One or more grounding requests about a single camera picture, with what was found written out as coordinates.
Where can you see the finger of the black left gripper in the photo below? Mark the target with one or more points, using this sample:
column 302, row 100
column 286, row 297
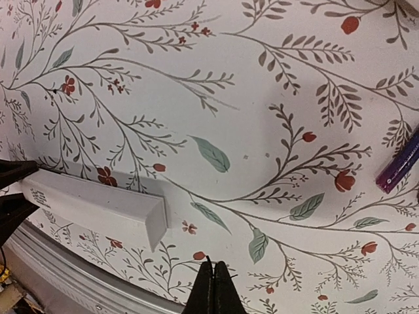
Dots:
column 14, row 210
column 13, row 171

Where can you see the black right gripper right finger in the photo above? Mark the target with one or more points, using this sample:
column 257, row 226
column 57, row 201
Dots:
column 225, row 297

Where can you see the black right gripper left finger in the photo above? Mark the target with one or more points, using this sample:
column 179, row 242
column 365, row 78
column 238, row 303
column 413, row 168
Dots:
column 201, row 299

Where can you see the floral patterned table mat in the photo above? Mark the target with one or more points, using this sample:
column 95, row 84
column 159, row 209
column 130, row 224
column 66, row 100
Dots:
column 262, row 124

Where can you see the aluminium front frame rail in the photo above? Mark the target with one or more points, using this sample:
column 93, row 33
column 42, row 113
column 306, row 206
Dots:
column 91, row 287

